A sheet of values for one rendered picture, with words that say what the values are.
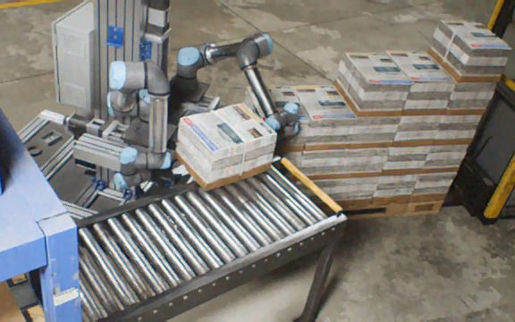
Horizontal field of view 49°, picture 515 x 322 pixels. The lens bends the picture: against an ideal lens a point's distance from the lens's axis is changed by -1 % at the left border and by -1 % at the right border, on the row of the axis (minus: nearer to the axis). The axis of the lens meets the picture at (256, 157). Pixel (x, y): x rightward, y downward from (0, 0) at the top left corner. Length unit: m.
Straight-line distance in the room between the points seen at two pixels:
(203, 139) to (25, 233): 1.32
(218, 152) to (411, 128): 1.48
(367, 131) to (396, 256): 0.85
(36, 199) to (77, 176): 2.16
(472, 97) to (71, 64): 2.31
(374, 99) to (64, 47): 1.69
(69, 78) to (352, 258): 1.98
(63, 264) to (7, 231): 0.16
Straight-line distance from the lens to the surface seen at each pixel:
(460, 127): 3.81
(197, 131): 2.61
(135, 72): 2.41
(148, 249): 2.38
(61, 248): 1.43
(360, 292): 3.50
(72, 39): 3.03
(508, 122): 4.28
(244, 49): 2.95
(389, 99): 3.39
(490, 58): 3.61
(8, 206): 1.48
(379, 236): 3.89
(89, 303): 2.20
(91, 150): 2.98
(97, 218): 2.50
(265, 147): 2.71
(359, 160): 3.57
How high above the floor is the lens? 2.53
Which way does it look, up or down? 37 degrees down
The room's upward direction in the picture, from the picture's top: 11 degrees clockwise
